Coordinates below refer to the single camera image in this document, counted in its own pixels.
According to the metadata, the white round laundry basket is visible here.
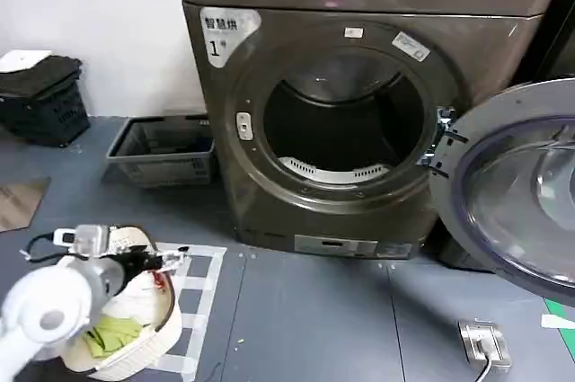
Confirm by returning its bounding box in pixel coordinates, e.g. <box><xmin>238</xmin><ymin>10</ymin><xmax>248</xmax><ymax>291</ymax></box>
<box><xmin>57</xmin><ymin>224</ymin><xmax>183</xmax><ymax>381</ymax></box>

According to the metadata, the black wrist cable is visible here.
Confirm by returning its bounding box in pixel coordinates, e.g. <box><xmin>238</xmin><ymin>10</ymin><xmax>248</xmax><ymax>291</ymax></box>
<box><xmin>19</xmin><ymin>230</ymin><xmax>60</xmax><ymax>262</ymax></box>

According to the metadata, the white floor cable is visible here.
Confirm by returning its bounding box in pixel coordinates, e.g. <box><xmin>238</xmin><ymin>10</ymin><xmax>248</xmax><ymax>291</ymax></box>
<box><xmin>466</xmin><ymin>340</ymin><xmax>496</xmax><ymax>382</ymax></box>

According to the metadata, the steel floor socket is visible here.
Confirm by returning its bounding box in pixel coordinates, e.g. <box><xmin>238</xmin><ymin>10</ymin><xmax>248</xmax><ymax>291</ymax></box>
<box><xmin>457</xmin><ymin>318</ymin><xmax>512</xmax><ymax>369</ymax></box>

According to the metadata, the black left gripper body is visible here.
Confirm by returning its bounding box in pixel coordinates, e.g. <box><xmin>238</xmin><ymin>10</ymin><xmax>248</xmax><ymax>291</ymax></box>
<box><xmin>117</xmin><ymin>249</ymin><xmax>160</xmax><ymax>282</ymax></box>

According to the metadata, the round glass dryer door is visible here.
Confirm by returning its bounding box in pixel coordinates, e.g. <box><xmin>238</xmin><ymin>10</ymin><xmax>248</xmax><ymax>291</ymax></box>
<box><xmin>429</xmin><ymin>77</ymin><xmax>575</xmax><ymax>301</ymax></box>

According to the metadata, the black plastic crate basket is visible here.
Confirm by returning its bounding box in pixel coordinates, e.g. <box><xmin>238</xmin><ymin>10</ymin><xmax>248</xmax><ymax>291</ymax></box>
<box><xmin>0</xmin><ymin>79</ymin><xmax>92</xmax><ymax>148</ymax></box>

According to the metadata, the flat white item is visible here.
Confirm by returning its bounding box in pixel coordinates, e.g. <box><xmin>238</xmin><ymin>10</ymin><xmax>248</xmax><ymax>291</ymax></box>
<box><xmin>0</xmin><ymin>49</ymin><xmax>53</xmax><ymax>74</ymax></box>

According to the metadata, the grey dryer with round opening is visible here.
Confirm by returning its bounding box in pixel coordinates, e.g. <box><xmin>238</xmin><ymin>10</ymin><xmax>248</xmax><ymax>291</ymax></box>
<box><xmin>181</xmin><ymin>1</ymin><xmax>547</xmax><ymax>262</ymax></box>

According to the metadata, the green garment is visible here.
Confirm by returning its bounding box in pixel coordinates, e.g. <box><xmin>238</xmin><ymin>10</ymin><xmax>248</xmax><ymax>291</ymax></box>
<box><xmin>84</xmin><ymin>315</ymin><xmax>143</xmax><ymax>359</ymax></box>

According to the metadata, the pile of dark clothes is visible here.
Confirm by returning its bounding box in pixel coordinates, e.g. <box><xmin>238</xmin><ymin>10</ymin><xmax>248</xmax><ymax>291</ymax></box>
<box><xmin>0</xmin><ymin>54</ymin><xmax>84</xmax><ymax>101</ymax></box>

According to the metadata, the silver-linked left gripper finger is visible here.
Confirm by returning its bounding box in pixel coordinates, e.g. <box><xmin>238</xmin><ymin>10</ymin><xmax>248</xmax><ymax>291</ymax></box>
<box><xmin>151</xmin><ymin>260</ymin><xmax>182</xmax><ymax>276</ymax></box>
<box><xmin>155</xmin><ymin>244</ymin><xmax>190</xmax><ymax>265</ymax></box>

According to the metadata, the brown cardboard board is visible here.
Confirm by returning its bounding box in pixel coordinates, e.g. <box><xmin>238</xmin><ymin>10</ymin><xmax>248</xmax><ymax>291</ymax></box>
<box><xmin>0</xmin><ymin>175</ymin><xmax>52</xmax><ymax>235</ymax></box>

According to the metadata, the white garment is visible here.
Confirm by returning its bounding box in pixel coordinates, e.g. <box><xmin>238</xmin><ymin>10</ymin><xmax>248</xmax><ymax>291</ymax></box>
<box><xmin>104</xmin><ymin>264</ymin><xmax>174</xmax><ymax>325</ymax></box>

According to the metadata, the grey plastic laundry basket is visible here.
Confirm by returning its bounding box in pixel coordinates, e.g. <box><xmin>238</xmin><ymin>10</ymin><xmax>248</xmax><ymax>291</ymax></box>
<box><xmin>105</xmin><ymin>115</ymin><xmax>217</xmax><ymax>188</ymax></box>

